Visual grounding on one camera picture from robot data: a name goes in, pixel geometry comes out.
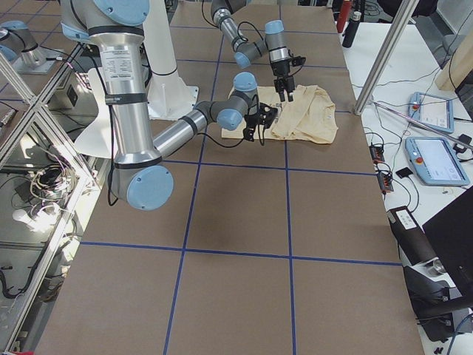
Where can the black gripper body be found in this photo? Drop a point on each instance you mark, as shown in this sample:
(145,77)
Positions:
(251,121)
(279,69)

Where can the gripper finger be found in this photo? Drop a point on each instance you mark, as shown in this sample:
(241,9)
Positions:
(280,88)
(289,88)

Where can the cream long-sleeve printed shirt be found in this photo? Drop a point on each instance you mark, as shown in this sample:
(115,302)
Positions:
(310,116)

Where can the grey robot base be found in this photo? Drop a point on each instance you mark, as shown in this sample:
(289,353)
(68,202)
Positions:
(20,48)

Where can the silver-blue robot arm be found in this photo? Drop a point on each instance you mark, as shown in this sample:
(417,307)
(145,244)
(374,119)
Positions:
(272,43)
(137,175)

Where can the black bottle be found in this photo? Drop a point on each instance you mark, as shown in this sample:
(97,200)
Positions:
(351,30)

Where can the red bottle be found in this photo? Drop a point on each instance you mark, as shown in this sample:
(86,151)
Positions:
(343,15)

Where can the orange terminal block far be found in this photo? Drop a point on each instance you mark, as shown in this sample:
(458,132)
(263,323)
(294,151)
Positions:
(377,154)

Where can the orange terminal block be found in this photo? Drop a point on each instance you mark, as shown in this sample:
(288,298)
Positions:
(377,154)
(385,181)

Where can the orange terminal block near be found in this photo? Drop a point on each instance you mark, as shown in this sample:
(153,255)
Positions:
(385,181)

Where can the small black square pad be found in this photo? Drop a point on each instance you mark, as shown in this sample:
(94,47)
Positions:
(404,172)

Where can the far blue teach pendant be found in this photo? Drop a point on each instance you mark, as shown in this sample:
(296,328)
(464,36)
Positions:
(432,110)

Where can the blue teach pendant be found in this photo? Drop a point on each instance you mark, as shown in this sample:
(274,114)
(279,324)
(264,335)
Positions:
(434,162)
(432,110)

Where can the near blue teach pendant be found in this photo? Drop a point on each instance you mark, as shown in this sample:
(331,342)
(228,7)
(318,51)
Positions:
(434,162)

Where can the black cylinder with label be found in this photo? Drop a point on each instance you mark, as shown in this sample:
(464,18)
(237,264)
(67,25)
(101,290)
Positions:
(410,236)

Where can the black monitor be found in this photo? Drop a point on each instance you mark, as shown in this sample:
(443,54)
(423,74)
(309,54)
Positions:
(449,233)

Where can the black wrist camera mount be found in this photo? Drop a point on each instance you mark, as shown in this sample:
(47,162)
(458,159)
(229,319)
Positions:
(267,115)
(297,61)

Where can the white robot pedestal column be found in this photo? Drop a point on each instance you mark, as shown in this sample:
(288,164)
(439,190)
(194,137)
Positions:
(169,98)

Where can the aluminium frame post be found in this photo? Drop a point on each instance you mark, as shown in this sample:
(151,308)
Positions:
(395,31)

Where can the aluminium frame rail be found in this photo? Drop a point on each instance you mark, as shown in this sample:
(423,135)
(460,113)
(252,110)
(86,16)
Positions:
(25,257)

